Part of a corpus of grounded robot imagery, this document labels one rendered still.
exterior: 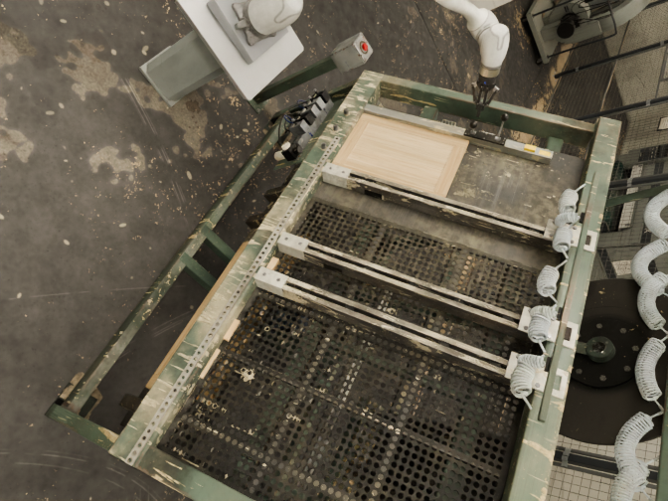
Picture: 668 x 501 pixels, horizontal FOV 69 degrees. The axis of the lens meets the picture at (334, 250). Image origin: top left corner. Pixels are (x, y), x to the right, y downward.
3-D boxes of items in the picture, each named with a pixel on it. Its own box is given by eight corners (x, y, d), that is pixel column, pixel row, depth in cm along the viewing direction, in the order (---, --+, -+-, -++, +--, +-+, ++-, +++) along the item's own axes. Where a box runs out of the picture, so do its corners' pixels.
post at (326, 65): (255, 91, 319) (337, 51, 266) (260, 98, 322) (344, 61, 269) (250, 97, 316) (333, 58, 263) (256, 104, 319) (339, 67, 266)
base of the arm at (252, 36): (224, 6, 208) (231, 1, 205) (258, -5, 222) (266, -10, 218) (243, 49, 215) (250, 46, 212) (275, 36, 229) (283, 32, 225)
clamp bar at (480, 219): (330, 169, 237) (326, 131, 217) (587, 248, 204) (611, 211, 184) (321, 184, 232) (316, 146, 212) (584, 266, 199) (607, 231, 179)
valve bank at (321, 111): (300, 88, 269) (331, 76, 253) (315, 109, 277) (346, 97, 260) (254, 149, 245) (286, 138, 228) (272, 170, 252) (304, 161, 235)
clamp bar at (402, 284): (287, 237, 215) (279, 202, 195) (568, 337, 182) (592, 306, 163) (276, 254, 210) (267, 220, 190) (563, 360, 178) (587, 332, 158)
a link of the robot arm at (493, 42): (507, 67, 208) (499, 49, 216) (516, 33, 195) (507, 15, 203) (481, 70, 208) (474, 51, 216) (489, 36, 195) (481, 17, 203)
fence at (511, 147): (367, 109, 260) (367, 103, 257) (551, 157, 234) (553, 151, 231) (363, 115, 258) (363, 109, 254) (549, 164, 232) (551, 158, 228)
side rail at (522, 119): (384, 90, 278) (384, 74, 268) (587, 140, 247) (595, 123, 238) (380, 96, 275) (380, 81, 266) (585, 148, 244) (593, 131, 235)
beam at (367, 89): (364, 85, 281) (364, 69, 272) (384, 89, 278) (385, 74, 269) (119, 459, 172) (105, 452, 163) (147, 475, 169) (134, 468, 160)
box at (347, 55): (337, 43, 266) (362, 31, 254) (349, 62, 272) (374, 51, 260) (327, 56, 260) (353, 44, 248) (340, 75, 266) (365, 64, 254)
